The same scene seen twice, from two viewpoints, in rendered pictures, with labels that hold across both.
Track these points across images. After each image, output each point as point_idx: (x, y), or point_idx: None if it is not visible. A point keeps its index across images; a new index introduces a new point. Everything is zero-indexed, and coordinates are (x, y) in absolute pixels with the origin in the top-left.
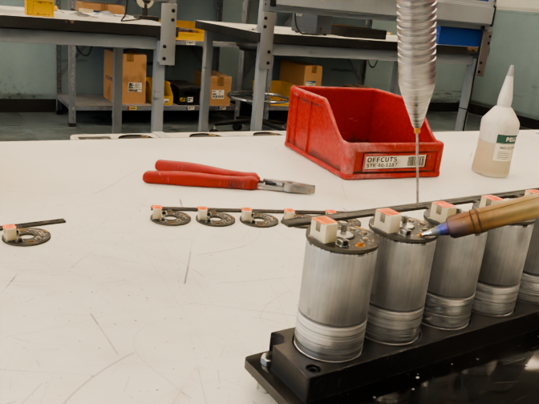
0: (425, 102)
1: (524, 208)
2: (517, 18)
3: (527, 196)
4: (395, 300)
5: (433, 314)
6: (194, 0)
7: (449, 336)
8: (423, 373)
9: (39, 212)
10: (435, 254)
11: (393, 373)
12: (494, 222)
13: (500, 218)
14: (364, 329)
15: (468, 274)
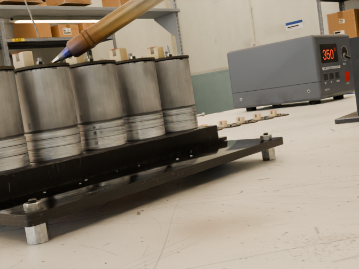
0: None
1: (116, 15)
2: (208, 78)
3: (117, 8)
4: (46, 120)
5: (93, 140)
6: None
7: (108, 150)
8: (91, 178)
9: None
10: (78, 89)
11: (64, 181)
12: (99, 32)
13: (102, 28)
14: (24, 144)
15: (108, 98)
